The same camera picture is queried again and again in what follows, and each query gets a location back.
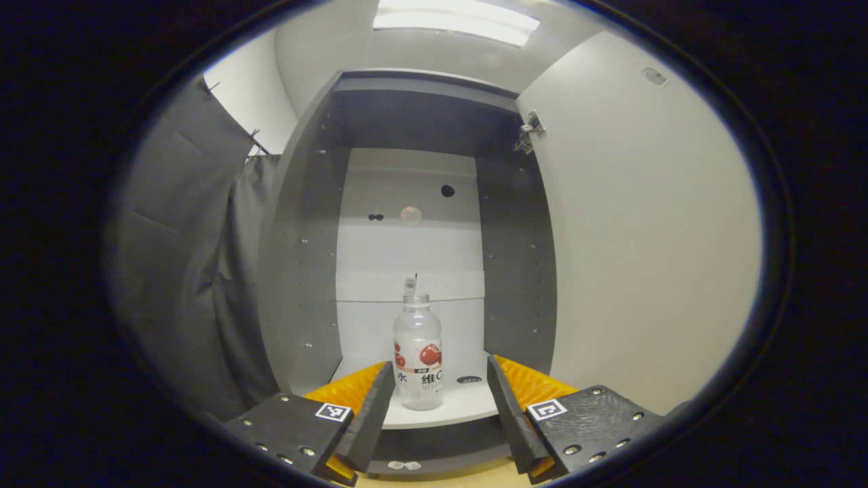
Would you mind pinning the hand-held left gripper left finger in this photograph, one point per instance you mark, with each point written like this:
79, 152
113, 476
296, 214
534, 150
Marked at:
369, 423

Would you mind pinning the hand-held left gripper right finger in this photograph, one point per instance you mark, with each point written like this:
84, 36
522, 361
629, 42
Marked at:
508, 420

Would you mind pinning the clear plastic bottle red label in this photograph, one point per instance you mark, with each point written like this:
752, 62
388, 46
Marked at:
418, 325

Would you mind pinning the dark grey cabinet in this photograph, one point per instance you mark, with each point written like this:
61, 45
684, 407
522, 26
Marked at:
305, 271

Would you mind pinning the light grey cabinet door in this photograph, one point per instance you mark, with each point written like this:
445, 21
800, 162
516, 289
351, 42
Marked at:
644, 237

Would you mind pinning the metal cabinet door hinge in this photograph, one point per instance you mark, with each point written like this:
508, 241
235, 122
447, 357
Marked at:
531, 130

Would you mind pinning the black backdrop cloth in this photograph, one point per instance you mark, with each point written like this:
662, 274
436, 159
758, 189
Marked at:
176, 271

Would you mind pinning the large ceiling light panel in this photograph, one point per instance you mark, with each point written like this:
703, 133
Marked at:
456, 20

